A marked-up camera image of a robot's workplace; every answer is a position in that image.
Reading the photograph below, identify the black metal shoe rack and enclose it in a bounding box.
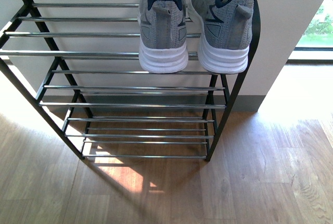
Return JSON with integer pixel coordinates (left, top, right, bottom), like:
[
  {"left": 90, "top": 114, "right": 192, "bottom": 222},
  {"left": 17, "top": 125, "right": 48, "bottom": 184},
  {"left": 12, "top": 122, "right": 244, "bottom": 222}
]
[{"left": 1, "top": 0, "right": 247, "bottom": 161}]

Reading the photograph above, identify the grey knit sneaker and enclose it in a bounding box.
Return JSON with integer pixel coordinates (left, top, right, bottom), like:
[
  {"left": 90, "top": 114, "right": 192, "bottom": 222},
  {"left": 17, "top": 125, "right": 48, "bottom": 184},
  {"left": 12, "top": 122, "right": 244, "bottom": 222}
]
[
  {"left": 188, "top": 0, "right": 255, "bottom": 74},
  {"left": 138, "top": 0, "right": 188, "bottom": 73}
]

